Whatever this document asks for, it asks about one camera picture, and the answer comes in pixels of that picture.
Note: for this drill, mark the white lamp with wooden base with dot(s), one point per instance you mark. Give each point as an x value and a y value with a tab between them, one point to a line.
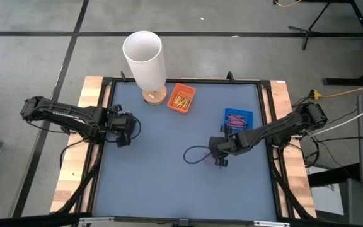
143	63

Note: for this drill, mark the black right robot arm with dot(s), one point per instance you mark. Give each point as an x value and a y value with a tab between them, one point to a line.
282	129

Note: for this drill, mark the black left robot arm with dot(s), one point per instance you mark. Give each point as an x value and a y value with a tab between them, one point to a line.
65	115

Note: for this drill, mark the blue plastic basket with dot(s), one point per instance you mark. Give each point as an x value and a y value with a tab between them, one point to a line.
228	112

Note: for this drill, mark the silver camera mount bar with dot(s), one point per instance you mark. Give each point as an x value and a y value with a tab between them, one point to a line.
99	219

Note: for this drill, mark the black tripod stand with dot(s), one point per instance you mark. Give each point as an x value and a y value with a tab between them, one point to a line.
308	31

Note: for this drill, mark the black metal table frame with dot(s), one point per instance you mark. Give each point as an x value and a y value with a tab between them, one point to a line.
206	81

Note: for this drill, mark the black stand base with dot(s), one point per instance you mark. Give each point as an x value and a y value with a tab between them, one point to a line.
342	81

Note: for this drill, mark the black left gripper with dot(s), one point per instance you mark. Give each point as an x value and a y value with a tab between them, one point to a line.
121	124

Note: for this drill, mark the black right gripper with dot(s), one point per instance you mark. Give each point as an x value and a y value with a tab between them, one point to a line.
224	145

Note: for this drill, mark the orange plastic basket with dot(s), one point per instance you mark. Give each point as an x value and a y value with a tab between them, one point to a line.
171	105

